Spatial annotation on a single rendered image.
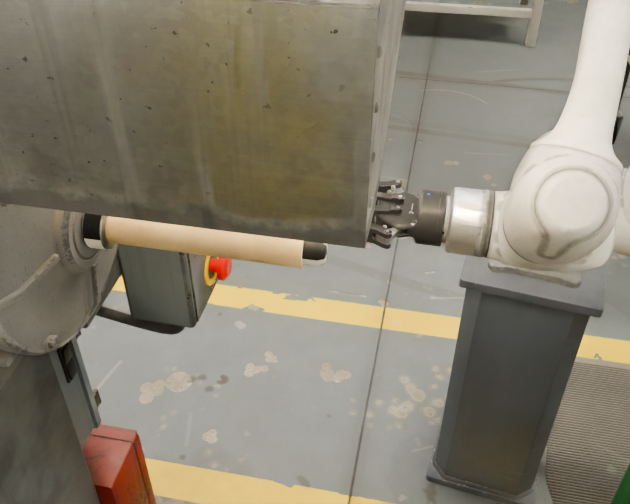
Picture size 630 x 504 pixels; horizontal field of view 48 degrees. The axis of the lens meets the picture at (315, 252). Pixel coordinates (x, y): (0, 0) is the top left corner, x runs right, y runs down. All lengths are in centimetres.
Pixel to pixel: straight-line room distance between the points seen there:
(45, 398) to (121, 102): 68
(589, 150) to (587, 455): 142
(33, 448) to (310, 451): 110
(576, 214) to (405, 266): 183
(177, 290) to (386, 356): 133
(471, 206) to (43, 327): 54
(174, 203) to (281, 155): 8
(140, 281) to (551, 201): 55
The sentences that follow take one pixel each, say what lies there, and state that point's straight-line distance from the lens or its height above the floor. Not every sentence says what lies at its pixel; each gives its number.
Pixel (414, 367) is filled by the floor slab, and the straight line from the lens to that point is 222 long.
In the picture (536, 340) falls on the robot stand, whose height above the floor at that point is 57.
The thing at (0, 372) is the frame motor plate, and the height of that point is 111.
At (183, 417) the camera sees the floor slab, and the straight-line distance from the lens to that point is 212.
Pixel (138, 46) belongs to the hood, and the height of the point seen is 150.
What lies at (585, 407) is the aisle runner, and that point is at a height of 0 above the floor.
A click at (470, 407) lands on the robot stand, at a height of 31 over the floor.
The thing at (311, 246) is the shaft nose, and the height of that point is 126.
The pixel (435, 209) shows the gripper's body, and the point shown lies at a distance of 95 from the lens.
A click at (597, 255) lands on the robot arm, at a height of 108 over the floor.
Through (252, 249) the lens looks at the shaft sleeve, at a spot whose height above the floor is 126.
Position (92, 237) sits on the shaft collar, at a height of 125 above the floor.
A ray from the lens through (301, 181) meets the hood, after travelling 40.
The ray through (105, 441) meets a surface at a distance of 132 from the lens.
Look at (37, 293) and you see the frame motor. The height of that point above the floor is 123.
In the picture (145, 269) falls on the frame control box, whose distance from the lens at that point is 98.
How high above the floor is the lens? 165
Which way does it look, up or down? 39 degrees down
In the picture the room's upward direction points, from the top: straight up
